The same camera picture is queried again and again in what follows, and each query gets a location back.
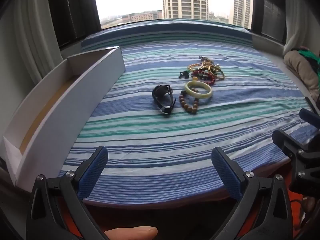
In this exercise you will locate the dark window frame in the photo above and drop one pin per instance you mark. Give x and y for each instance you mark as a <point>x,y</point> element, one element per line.
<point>268,10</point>
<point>75,12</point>

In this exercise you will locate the white cardboard box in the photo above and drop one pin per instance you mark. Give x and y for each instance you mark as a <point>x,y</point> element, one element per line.
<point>75,100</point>

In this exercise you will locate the white curtain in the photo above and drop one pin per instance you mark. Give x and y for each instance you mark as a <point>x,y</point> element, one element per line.
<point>37,30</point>
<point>300,17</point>

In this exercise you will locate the small black pendant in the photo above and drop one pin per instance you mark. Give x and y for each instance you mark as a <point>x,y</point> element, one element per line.
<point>184,74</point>

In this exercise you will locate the person's left hand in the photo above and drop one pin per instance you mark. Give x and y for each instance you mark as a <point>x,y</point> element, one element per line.
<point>132,233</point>

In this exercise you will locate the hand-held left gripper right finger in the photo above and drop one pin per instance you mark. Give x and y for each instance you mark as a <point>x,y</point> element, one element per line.
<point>225,175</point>

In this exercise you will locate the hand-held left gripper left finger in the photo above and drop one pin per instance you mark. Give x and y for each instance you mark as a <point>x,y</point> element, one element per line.
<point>92,173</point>

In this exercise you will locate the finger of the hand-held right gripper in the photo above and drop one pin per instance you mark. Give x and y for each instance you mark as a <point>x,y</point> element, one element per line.
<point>308,116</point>
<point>285,142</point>

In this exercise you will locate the low distant building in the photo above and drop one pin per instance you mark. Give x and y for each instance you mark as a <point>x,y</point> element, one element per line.
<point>145,17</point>

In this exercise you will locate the beige pillow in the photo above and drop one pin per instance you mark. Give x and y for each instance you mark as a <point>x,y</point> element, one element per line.
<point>300,67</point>

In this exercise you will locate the gold bangle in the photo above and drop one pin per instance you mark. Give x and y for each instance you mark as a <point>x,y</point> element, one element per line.
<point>221,74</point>

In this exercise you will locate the narrow beige tower building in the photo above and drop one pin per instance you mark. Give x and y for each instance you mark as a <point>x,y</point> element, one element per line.
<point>240,12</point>

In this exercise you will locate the black wristwatch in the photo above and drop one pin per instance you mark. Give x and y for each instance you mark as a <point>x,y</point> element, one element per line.
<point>160,92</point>

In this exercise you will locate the dark metal charm bunch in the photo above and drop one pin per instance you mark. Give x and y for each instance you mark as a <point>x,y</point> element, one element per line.
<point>203,60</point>

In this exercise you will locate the orange cloth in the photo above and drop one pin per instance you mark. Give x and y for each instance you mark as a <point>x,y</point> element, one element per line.
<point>295,201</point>

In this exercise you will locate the green cloth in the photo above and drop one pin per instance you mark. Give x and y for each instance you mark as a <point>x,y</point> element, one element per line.
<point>311,55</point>

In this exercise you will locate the blue green striped blanket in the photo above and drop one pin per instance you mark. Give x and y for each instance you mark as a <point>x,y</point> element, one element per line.
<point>162,135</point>

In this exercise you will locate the pale jade bangle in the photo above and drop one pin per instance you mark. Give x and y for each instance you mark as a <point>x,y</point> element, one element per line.
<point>203,95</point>

